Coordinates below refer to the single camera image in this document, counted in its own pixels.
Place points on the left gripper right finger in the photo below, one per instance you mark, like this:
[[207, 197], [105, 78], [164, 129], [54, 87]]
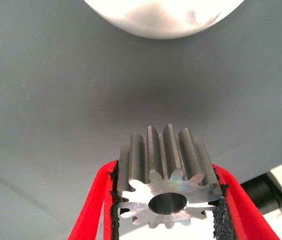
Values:
[[243, 220]]

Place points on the steel planetary gear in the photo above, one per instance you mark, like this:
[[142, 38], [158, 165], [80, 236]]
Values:
[[171, 182]]

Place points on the round metal carrier plate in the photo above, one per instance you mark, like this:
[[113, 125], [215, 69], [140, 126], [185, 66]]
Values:
[[156, 15]]

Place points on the dark grey table cloth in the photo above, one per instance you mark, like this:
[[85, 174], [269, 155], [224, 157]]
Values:
[[56, 75]]

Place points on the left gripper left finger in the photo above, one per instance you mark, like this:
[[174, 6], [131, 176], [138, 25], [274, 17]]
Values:
[[88, 212]]

